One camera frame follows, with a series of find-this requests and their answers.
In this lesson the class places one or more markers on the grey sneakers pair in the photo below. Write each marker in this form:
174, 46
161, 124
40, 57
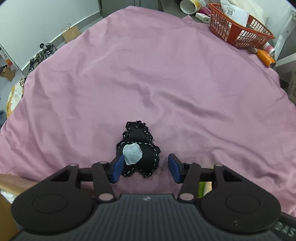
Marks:
46, 51

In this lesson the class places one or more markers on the white yellow paper cup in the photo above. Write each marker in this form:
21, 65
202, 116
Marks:
190, 7

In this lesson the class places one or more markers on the white pink small bottle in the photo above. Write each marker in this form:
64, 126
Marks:
268, 48

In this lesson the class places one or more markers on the red plastic basket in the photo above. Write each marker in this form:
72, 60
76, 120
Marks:
254, 34

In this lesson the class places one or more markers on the small cardboard box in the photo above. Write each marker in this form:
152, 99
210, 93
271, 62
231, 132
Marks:
7, 73

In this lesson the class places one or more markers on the hamburger plush toy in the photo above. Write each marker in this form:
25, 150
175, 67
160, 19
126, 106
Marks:
204, 188

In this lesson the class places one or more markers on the white paper in basket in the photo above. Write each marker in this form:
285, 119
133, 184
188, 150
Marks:
238, 15

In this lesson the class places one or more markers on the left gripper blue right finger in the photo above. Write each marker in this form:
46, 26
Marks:
176, 168

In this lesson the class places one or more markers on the yellow white clothes pile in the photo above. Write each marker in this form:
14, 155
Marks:
15, 96

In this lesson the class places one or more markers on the pink bed sheet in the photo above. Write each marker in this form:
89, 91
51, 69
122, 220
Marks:
202, 99

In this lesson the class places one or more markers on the brown paper bag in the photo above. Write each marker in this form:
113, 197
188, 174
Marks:
70, 33

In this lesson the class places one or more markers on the black felt plush toy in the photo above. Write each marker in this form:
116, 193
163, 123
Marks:
137, 147

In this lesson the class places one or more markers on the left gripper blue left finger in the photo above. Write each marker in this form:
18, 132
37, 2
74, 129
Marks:
115, 168

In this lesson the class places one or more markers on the brown cardboard box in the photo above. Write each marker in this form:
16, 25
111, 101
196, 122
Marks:
14, 185

